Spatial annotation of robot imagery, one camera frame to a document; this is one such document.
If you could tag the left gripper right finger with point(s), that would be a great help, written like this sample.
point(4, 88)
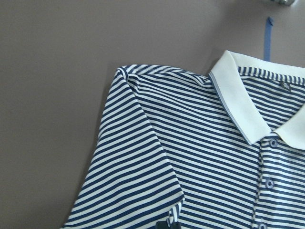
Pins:
point(176, 225)

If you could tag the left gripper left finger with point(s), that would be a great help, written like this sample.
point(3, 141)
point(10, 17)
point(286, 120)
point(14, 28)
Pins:
point(162, 225)

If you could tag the blue white striped polo shirt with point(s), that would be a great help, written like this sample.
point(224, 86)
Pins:
point(223, 151)

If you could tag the blue tape line lengthwise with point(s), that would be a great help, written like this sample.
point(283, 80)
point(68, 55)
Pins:
point(267, 38)

